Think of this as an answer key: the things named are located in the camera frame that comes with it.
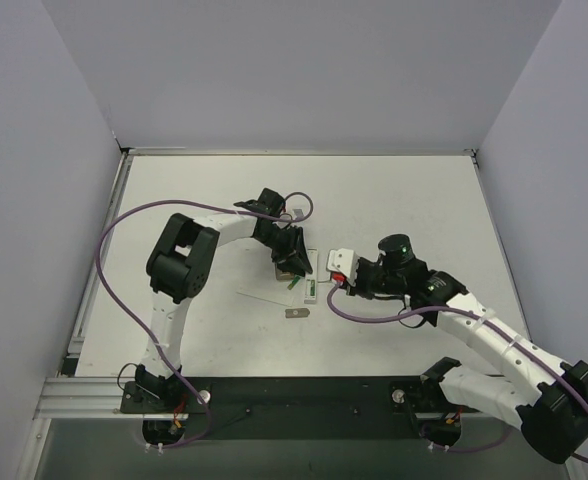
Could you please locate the aluminium table frame rail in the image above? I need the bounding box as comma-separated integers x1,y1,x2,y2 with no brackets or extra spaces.
33,147,573,421

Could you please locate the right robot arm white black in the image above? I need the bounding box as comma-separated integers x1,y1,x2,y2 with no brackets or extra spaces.
327,234,588,464

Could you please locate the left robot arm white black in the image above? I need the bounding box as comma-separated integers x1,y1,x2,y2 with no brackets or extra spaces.
135,188,313,412

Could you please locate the white remote control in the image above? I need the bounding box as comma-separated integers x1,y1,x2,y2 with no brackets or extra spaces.
303,249,318,305

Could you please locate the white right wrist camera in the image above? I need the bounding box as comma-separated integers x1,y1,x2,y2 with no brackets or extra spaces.
326,248,360,286

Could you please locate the green AAA battery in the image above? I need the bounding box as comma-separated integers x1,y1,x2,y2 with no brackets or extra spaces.
287,276,302,290

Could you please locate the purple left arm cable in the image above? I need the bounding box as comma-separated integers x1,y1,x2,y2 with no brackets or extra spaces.
96,191,315,449

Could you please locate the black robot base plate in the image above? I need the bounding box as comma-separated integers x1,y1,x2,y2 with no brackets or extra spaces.
120,376,467,444

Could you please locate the small grey battery cover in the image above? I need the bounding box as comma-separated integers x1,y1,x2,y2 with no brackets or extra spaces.
285,308,310,319

